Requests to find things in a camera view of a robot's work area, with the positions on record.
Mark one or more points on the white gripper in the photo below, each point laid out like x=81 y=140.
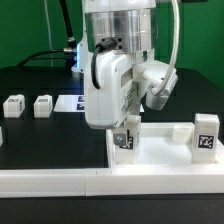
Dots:
x=115 y=78

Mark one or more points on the white square table top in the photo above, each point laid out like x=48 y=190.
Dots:
x=163 y=144

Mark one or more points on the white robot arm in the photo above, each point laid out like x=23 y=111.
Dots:
x=119 y=35

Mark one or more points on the white sheet with tags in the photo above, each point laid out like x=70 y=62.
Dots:
x=66 y=104

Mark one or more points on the white front obstacle bar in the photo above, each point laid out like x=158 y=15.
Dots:
x=107 y=182

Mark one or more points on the white block at left edge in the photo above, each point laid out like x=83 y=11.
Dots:
x=1 y=137

